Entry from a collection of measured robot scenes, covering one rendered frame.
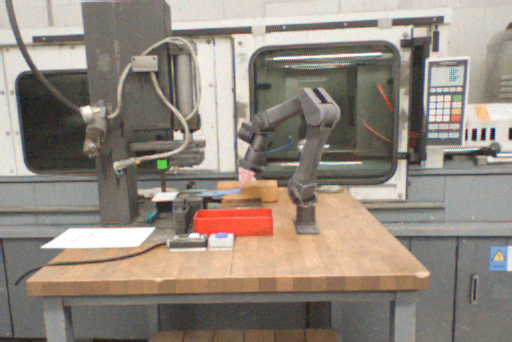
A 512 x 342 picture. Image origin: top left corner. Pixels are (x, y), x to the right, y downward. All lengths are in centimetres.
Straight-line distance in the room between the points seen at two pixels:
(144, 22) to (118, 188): 57
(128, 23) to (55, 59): 92
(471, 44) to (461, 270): 257
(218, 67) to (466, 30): 282
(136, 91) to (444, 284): 171
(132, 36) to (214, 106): 76
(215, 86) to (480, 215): 138
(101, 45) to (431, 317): 194
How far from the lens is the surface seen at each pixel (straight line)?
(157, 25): 167
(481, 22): 473
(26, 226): 270
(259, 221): 148
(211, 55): 232
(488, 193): 249
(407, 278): 122
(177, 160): 162
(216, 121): 232
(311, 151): 150
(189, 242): 137
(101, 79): 170
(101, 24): 172
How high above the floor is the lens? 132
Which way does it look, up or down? 10 degrees down
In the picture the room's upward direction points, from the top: 2 degrees counter-clockwise
